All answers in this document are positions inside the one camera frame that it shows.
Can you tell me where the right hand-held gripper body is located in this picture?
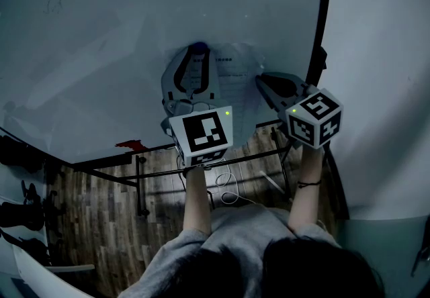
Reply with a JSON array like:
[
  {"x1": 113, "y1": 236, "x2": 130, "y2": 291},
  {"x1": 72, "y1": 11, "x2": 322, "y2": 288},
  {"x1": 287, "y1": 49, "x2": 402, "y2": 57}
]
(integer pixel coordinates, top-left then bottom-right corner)
[{"x1": 277, "y1": 84, "x2": 345, "y2": 150}]

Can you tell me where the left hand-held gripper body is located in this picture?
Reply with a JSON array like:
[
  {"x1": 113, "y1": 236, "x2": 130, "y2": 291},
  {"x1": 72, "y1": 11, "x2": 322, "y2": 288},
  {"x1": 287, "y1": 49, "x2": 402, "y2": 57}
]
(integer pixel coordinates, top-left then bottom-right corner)
[{"x1": 160, "y1": 97, "x2": 235, "y2": 168}]

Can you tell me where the white printed paper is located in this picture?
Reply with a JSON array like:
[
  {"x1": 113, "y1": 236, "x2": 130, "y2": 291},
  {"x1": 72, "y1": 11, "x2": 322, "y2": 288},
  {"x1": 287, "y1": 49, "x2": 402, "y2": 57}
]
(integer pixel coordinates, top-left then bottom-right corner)
[{"x1": 164, "y1": 42, "x2": 266, "y2": 148}]

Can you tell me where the large white whiteboard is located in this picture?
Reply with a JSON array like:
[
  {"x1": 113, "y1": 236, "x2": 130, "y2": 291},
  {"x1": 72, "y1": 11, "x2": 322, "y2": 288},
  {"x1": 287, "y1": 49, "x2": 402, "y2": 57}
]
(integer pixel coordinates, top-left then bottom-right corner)
[{"x1": 0, "y1": 0, "x2": 333, "y2": 170}]

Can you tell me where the person's right forearm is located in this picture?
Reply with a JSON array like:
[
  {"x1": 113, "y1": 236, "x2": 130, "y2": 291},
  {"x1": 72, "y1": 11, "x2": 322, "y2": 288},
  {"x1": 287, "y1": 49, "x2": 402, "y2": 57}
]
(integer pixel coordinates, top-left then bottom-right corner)
[{"x1": 287, "y1": 145, "x2": 325, "y2": 234}]

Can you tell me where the person's left forearm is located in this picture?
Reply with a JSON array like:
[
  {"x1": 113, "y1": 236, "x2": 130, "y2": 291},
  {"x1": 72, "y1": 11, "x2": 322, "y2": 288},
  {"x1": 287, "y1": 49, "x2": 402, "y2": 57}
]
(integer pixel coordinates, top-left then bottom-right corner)
[{"x1": 182, "y1": 166, "x2": 213, "y2": 236}]

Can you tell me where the red board eraser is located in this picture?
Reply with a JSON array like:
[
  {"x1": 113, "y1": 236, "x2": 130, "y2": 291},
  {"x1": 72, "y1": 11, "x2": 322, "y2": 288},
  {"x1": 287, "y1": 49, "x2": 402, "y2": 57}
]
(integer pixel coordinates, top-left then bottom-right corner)
[{"x1": 114, "y1": 138, "x2": 148, "y2": 152}]

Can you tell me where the black wrist band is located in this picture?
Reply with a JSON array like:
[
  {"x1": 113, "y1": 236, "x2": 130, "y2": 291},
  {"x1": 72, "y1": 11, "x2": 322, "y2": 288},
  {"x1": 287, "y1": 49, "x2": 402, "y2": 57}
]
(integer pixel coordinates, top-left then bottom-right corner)
[{"x1": 297, "y1": 179, "x2": 323, "y2": 189}]

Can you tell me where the white stick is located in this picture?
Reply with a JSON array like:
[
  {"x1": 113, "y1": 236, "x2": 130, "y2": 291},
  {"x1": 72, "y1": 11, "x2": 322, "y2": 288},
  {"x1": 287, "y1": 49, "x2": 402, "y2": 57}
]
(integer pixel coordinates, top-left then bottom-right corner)
[{"x1": 259, "y1": 170, "x2": 286, "y2": 192}]

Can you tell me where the person's grey shirt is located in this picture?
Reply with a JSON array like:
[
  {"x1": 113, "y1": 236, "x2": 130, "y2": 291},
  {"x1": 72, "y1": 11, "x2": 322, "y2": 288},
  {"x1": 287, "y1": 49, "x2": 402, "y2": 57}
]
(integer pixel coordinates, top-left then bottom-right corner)
[{"x1": 117, "y1": 204, "x2": 343, "y2": 298}]

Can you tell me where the frosted glass door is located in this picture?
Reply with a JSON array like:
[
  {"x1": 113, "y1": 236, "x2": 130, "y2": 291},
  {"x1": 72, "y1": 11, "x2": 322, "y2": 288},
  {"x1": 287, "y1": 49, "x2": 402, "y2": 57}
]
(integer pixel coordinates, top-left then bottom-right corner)
[{"x1": 335, "y1": 214, "x2": 430, "y2": 298}]

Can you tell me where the black office chair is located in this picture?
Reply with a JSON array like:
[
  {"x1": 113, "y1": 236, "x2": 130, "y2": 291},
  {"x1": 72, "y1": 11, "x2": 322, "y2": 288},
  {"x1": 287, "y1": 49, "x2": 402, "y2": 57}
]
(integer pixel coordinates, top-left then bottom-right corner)
[
  {"x1": 0, "y1": 135, "x2": 46, "y2": 173},
  {"x1": 0, "y1": 181, "x2": 65, "y2": 232},
  {"x1": 0, "y1": 229, "x2": 51, "y2": 267}
]

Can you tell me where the white floor cable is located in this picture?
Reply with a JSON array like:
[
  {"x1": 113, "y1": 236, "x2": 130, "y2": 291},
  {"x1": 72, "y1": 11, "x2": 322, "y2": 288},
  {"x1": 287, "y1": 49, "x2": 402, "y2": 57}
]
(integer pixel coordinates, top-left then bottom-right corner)
[{"x1": 214, "y1": 172, "x2": 256, "y2": 205}]

